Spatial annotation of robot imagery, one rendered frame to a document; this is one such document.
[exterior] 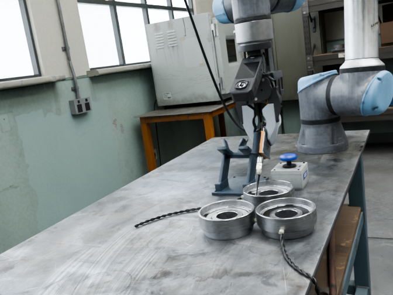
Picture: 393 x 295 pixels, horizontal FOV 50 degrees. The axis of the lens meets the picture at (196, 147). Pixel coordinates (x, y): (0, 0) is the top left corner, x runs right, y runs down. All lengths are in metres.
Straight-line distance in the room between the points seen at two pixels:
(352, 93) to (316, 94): 0.11
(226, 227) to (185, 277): 0.13
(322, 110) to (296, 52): 3.36
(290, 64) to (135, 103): 1.98
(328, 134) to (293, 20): 3.40
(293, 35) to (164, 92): 1.84
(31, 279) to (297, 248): 0.44
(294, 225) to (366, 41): 0.64
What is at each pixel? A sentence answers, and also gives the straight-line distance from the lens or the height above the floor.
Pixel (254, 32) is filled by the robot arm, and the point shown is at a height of 1.15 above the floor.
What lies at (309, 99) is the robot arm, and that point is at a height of 0.96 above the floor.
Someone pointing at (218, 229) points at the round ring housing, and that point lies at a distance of 0.75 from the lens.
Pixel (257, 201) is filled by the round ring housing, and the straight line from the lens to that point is 0.85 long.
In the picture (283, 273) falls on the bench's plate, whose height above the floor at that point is 0.80.
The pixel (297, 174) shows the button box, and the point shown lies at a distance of 0.98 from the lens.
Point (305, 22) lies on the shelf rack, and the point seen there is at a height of 1.32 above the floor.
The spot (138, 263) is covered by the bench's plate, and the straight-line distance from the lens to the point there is 0.74.
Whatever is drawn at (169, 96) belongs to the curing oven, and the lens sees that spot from 3.25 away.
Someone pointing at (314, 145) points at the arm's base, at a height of 0.83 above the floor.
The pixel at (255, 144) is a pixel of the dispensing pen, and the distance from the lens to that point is 0.88.
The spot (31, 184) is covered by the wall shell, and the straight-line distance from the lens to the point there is 2.50.
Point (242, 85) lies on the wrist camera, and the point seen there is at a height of 1.06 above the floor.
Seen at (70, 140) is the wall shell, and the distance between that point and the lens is 2.71.
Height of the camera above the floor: 1.12
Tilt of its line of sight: 12 degrees down
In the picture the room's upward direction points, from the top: 8 degrees counter-clockwise
